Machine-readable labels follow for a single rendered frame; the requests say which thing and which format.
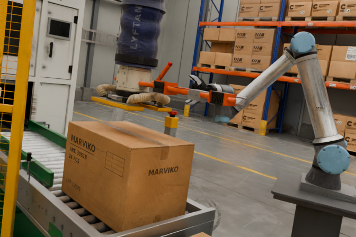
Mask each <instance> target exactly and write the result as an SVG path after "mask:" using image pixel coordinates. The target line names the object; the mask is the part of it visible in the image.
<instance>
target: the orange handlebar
mask: <svg viewBox="0 0 356 237"><path fill-rule="evenodd" d="M138 84H139V85H140V86H146V87H151V88H153V86H154V81H152V80H151V83H149V82H143V81H140V82H139V83H138ZM167 91H170V92H173V93H175V94H181V95H188V91H189V88H185V87H180V86H179V87H170V86H168V87H167ZM200 97H202V98H207V99H208V97H209V93H200ZM227 102H228V103H236V98H232V97H229V98H227Z"/></svg>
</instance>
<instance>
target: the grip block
mask: <svg viewBox="0 0 356 237"><path fill-rule="evenodd" d="M168 86H170V87H177V86H178V83H169V82H167V81H160V80H154V86H153V92H154V93H163V94H164V95H176V94H175V93H173V92H170V91H167V87H168Z"/></svg>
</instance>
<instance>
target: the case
mask: <svg viewBox="0 0 356 237"><path fill-rule="evenodd" d="M194 146H195V144H194V143H191V142H188V141H184V140H181V139H178V138H175V137H173V136H170V135H167V134H164V133H160V132H157V131H154V130H151V129H148V128H146V127H143V126H140V125H137V124H133V123H130V122H127V121H69V123H68V132H67V142H66V151H65V161H64V170H63V179H62V185H61V191H63V192H64V193H65V194H66V195H68V196H69V197H70V198H72V199H73V200H74V201H76V202H77V203H79V204H80V205H81V206H82V207H84V208H85V209H86V210H88V211H89V212H90V213H91V214H93V215H94V216H95V217H97V218H98V219H99V220H100V221H102V222H103V223H104V224H106V225H107V226H108V227H110V228H111V229H113V230H114V231H115V232H117V233H119V232H123V231H126V230H130V229H134V228H137V227H141V226H144V225H148V224H152V223H156V222H160V221H163V220H167V219H170V218H174V217H178V216H181V215H185V208H186V201H187V196H188V189H189V182H190V174H191V168H192V160H193V153H194Z"/></svg>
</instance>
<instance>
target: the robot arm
mask: <svg viewBox="0 0 356 237"><path fill-rule="evenodd" d="M294 65H297V68H298V72H299V76H300V80H301V84H302V88H303V91H304V95H305V99H306V103H307V107H308V111H309V115H310V119H311V123H312V126H313V130H314V134H315V139H314V141H313V146H314V150H315V155H314V159H313V164H312V167H311V169H310V171H309V172H308V173H307V175H306V177H305V181H307V182H309V183H311V184H313V185H316V186H318V187H322V188H326V189H330V190H341V179H340V173H343V172H344V171H346V170H347V169H348V167H349V165H350V155H349V153H348V152H347V149H346V147H347V142H346V141H345V140H344V137H343V136H341V135H340V134H338V132H337V128H336V124H335V120H334V116H333V112H332V108H331V105H330V100H329V97H328V94H327V90H326V86H325V82H324V78H323V74H322V70H321V66H320V64H319V59H318V53H317V50H316V46H315V38H314V37H313V35H312V34H310V33H309V32H299V33H297V34H295V35H294V36H293V38H292V39H291V43H290V46H288V47H287V48H286V49H285V50H284V55H282V56H281V57H280V58H279V59H278V60H277V61H276V62H274V63H273V64H272V65H271V66H270V67H269V68H268V69H266V70H265V71H264V72H263V73H261V74H260V75H259V76H258V77H257V78H256V79H255V80H253V81H252V82H251V83H250V84H249V85H248V86H247V87H245V88H244V89H243V90H242V91H241V92H240V93H239V94H237V96H240V97H247V98H250V100H249V103H250V102H251V101H252V100H253V99H255V98H256V97H257V96H259V94H260V93H262V92H263V91H264V90H266V89H267V88H268V87H269V86H270V85H271V84H273V83H274V82H275V81H276V80H277V79H278V78H280V77H281V76H282V75H283V74H284V73H285V72H287V71H288V70H289V69H290V68H291V67H292V66H294ZM188 78H189V79H190V80H193V81H194V82H195V83H191V84H192V85H190V88H192V89H200V90H203V91H207V92H209V91H210V90H211V91H217V92H226V93H232V94H234V90H233V88H232V87H231V86H228V85H220V84H216V83H214V84H208V85H206V84H205V83H204V81H203V80H202V79H201V78H199V77H197V76H194V75H189V77H188ZM243 108H244V107H243V106H238V105H235V106H222V105H217V104H215V110H214V117H213V118H214V122H217V123H229V121H230V120H231V119H233V118H234V117H235V115H236V114H238V113H239V112H240V111H241V110H242V109H243Z"/></svg>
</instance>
